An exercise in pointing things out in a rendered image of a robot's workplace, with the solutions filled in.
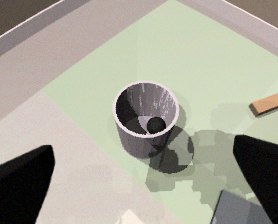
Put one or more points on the tan rectangular block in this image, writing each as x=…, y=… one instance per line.
x=264, y=105

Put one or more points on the black ball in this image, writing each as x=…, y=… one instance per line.
x=156, y=125

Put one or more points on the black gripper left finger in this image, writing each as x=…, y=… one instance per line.
x=24, y=182

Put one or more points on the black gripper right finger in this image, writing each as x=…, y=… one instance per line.
x=258, y=162

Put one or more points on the grey cup with white rim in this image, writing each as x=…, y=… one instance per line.
x=134, y=106

